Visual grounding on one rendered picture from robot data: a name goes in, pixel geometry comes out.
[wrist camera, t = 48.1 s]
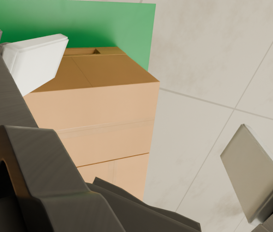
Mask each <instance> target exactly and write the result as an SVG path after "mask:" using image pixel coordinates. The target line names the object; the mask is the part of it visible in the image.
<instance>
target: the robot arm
mask: <svg viewBox="0 0 273 232"><path fill-rule="evenodd" d="M1 36H2V31H1V30H0V39H1ZM67 38H68V37H66V36H64V35H62V34H56V35H50V36H44V37H40V38H35V39H30V40H25V41H18V42H14V43H10V42H5V43H1V44H0V232H202V231H201V226H200V223H198V222H196V221H194V220H192V219H189V218H187V217H185V216H183V215H180V214H178V213H176V212H173V211H169V210H165V209H160V208H157V207H153V206H149V205H147V204H146V203H144V202H143V201H141V200H139V199H138V198H136V197H135V196H133V195H131V194H130V193H129V192H127V191H125V190H124V189H122V188H120V187H118V186H116V185H114V184H111V183H109V182H107V181H105V180H102V179H100V178H98V177H95V179H94V181H93V183H88V182H85V181H84V179H83V178H82V176H81V174H80V173H79V171H78V169H77V167H76V165H75V164H74V162H73V160H72V159H71V157H70V155H69V153H68V152H67V150H66V148H65V147H64V145H63V143H62V142H61V140H60V138H59V136H58V135H57V133H56V132H55V131H54V130H53V129H47V128H39V127H38V125H37V123H36V121H35V119H34V117H33V116H32V114H31V111H30V110H29V108H28V106H27V104H26V102H25V100H24V98H23V96H25V95H26V94H28V93H30V92H31V91H33V90H35V89H36V88H38V87H40V86H41V85H43V84H45V83H46V82H48V81H49V80H51V79H53V78H54V77H55V75H56V72H57V70H58V67H59V64H60V62H61V59H62V56H63V54H64V51H65V48H66V45H67V43H68V39H67ZM220 158H221V160H222V162H223V165H224V167H225V169H226V172H227V174H228V177H229V179H230V181H231V184H232V186H233V188H234V191H235V193H236V196H237V198H238V200H239V202H240V205H241V207H242V209H243V212H244V214H245V216H246V219H247V221H248V223H249V224H251V225H253V226H255V227H256V228H254V229H253V230H252V231H251V232H273V154H272V152H271V151H270V150H269V149H268V148H267V147H266V145H265V144H264V143H263V142H262V140H261V139H260V138H259V137H258V135H257V134H256V133H255V132H254V130H253V129H252V128H251V127H250V126H248V125H246V124H241V125H240V127H239V128H238V130H237V131H236V132H235V134H234V135H233V137H232V139H231V140H230V142H229V143H228V145H227V146H226V148H225V149H224V150H223V152H222V153H221V155H220Z"/></svg>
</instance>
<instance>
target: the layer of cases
mask: <svg viewBox="0 0 273 232"><path fill-rule="evenodd" d="M159 88H160V81H159V80H157V79H156V78H155V77H154V76H152V75H151V74H150V73H149V72H147V71H146V70H145V69H144V68H143V67H141V66H140V65H139V64H138V63H136V62H135V61H134V60H133V59H131V58H130V57H129V56H128V55H126V54H125V55H101V56H78V57H62V59H61V62H60V64H59V67H58V70H57V72H56V75H55V77H54V78H53V79H51V80H49V81H48V82H46V83H45V84H43V85H41V86H40V87H38V88H36V89H35V90H33V91H31V92H30V93H28V94H26V95H25V96H23V98H24V100H25V102H26V104H27V106H28V108H29V110H30V111H31V114H32V116H33V117H34V119H35V121H36V123H37V125H38V127H39V128H47V129H53V130H54V131H55V132H56V133H57V135H58V136H59V138H60V140H61V142H62V143H63V145H64V147H65V148H66V150H67V152H68V153H69V155H70V157H71V159H72V160H73V162H74V164H75V165H76V167H77V169H78V171H79V173H80V174H81V176H82V178H83V179H84V181H85V182H88V183H93V181H94V179H95V177H98V178H100V179H102V180H105V181H107V182H109V183H111V184H114V185H116V186H118V187H120V188H122V189H124V190H125V191H127V192H129V193H130V194H131V195H133V196H135V197H136V198H138V199H139V200H141V201H143V194H144V188H145V181H146V175H147V169H148V160H149V152H150V147H151V141H152V135H153V128H154V120H155V113H156V107H157V100H158V94H159Z"/></svg>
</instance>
